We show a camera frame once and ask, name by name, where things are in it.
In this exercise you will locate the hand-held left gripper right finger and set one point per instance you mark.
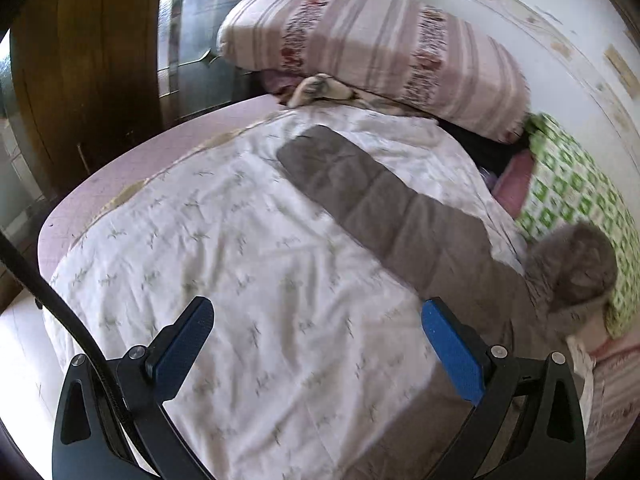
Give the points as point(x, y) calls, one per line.
point(450, 350)

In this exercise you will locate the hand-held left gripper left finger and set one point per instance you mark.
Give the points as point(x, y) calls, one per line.
point(185, 345)

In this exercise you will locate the brown quilted jacket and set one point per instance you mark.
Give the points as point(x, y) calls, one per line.
point(400, 225)

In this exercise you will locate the white leaf-print quilt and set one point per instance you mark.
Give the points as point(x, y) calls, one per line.
point(225, 260)

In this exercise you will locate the pink pillow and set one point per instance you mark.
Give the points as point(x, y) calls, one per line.
point(515, 185)

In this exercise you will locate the striped pink cushion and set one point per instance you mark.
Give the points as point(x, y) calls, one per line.
point(617, 410)

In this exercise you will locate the pink bed sheet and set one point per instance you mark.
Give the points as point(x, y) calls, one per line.
point(100, 185)

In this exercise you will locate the green checked blanket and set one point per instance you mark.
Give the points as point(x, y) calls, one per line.
point(565, 185)

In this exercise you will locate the dark cloth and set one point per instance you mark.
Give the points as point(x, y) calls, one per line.
point(475, 147)

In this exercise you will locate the small beige cloth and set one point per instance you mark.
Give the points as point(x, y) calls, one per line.
point(320, 89)

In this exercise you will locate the striped floral pillow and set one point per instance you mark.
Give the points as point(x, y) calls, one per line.
point(375, 45)

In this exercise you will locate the patterned glass door panel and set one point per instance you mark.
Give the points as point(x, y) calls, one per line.
point(205, 20)

